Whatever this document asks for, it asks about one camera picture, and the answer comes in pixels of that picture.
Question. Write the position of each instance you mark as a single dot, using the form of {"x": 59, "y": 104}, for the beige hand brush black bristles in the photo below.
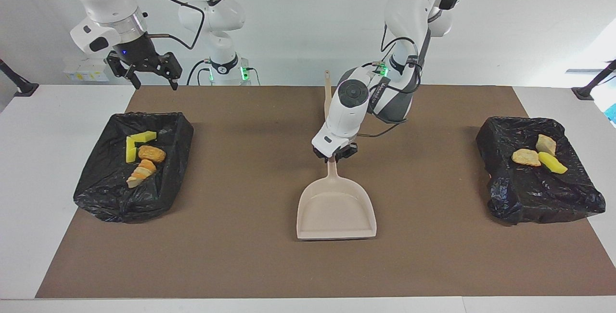
{"x": 327, "y": 91}

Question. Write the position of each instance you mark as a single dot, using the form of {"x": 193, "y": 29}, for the large green yellow sponge piece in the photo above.
{"x": 143, "y": 136}

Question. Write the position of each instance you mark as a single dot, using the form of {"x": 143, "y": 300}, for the small yellow green sponge piece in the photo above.
{"x": 130, "y": 149}

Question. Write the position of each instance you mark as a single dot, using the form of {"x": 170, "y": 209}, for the brown oval bread roll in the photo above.
{"x": 151, "y": 153}

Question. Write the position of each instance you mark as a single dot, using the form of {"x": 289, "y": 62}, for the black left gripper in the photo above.
{"x": 349, "y": 150}

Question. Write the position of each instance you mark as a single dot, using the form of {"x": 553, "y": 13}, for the white wall outlet box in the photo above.
{"x": 82, "y": 71}

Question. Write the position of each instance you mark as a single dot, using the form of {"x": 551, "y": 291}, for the black bag lined bin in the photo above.
{"x": 110, "y": 197}
{"x": 539, "y": 192}

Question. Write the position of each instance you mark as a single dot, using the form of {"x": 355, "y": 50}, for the pale orange-striped bread chunk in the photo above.
{"x": 141, "y": 172}

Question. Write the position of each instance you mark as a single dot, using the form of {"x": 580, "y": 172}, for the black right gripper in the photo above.
{"x": 138, "y": 53}

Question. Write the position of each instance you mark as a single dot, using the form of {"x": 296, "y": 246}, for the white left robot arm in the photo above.
{"x": 351, "y": 106}

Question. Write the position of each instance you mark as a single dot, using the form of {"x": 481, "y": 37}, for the small orange striped croissant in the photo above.
{"x": 546, "y": 144}

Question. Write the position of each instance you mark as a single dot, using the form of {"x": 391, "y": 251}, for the blue object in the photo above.
{"x": 612, "y": 113}

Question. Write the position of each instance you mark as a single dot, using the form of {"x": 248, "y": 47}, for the pale flaky pastry piece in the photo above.
{"x": 526, "y": 157}

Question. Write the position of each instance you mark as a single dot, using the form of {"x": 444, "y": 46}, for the brown table mat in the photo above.
{"x": 288, "y": 265}

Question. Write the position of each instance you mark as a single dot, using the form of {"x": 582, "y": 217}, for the black stand leg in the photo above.
{"x": 592, "y": 86}
{"x": 19, "y": 84}

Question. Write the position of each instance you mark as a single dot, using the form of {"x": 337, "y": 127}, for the beige plastic dustpan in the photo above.
{"x": 337, "y": 212}

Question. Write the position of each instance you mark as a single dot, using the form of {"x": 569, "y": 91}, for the plain yellow sponge piece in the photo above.
{"x": 553, "y": 163}

